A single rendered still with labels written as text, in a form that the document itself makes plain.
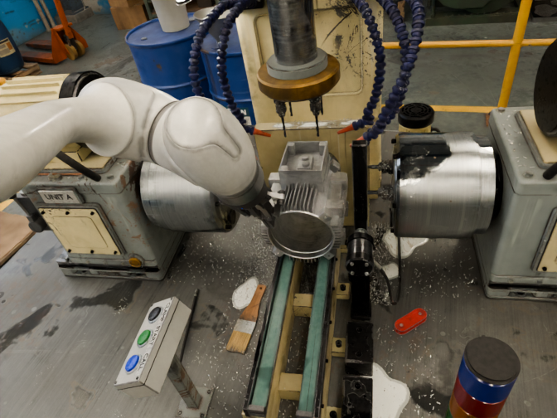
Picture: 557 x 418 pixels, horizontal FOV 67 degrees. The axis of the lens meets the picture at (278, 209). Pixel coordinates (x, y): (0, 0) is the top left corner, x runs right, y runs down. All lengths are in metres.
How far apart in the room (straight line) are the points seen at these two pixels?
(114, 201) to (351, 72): 0.68
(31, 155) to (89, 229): 0.81
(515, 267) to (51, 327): 1.19
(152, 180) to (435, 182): 0.65
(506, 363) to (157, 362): 0.54
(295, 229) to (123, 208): 0.44
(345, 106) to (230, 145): 0.68
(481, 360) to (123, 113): 0.55
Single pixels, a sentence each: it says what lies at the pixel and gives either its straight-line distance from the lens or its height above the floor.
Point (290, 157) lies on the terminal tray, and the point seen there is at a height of 1.11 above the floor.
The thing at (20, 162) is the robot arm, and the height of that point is 1.54.
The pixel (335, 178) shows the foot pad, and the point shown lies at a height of 1.08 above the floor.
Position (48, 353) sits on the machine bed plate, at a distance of 1.29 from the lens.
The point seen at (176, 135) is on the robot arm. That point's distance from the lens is 0.54.
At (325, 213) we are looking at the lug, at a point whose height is 1.09.
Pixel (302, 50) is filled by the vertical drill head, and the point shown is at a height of 1.39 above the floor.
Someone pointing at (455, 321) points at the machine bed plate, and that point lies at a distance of 1.10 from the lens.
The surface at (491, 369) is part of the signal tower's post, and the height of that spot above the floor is 1.22.
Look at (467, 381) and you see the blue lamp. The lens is 0.59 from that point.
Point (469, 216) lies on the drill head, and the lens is 0.97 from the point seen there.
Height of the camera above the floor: 1.70
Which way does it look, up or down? 41 degrees down
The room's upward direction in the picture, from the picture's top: 11 degrees counter-clockwise
